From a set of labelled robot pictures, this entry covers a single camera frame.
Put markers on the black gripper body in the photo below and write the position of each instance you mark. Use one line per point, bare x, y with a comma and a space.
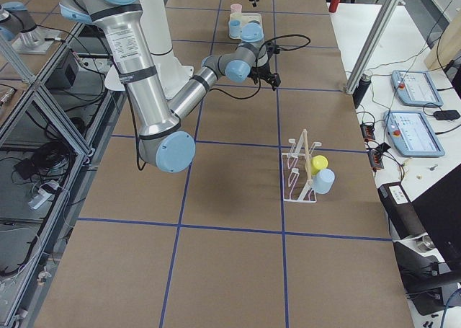
263, 69

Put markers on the yellow plastic cup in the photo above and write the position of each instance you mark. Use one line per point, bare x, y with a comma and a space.
318, 163

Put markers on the light blue plastic cup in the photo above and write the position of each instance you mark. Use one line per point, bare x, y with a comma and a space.
323, 181

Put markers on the pink plastic cup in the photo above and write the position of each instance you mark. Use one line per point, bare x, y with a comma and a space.
236, 8

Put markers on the cream plastic cup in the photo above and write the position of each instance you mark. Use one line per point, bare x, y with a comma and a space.
236, 16

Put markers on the white cup drying rack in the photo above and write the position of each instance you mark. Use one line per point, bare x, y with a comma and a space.
297, 175

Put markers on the cream plastic tray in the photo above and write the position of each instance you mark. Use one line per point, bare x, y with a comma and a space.
250, 17

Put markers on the black water bottle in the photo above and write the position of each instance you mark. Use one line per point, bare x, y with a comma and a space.
362, 88

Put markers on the far teach pendant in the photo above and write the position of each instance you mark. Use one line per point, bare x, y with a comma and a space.
416, 88

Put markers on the teach pendant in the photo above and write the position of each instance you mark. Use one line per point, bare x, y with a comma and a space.
412, 135
416, 88

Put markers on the near teach pendant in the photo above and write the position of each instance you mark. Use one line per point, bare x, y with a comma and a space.
412, 135

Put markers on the black power adapter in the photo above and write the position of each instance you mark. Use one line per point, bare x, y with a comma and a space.
448, 115

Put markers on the black monitor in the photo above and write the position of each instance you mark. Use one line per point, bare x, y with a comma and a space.
438, 210

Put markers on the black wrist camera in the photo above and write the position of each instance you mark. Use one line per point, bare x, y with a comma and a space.
272, 49

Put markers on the white camera mast base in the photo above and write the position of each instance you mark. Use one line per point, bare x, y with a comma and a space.
172, 74

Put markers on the aluminium frame post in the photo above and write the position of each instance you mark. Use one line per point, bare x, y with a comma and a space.
378, 28

